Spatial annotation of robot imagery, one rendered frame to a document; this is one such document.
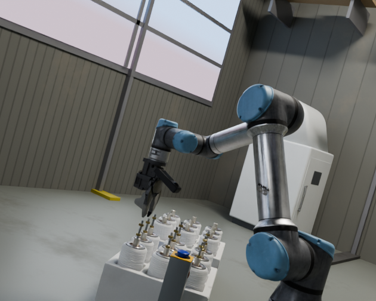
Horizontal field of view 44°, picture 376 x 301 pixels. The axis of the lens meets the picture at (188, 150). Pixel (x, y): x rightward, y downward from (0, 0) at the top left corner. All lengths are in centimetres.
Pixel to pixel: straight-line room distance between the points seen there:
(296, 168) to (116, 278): 263
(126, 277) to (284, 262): 71
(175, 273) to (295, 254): 47
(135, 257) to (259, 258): 64
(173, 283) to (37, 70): 221
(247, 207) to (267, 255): 310
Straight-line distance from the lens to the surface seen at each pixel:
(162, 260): 171
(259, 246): 121
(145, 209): 170
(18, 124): 340
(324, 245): 131
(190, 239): 225
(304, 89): 504
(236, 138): 156
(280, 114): 131
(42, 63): 343
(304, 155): 409
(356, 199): 472
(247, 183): 431
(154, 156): 169
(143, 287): 172
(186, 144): 158
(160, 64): 422
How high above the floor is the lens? 72
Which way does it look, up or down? 2 degrees down
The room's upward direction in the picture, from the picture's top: 16 degrees clockwise
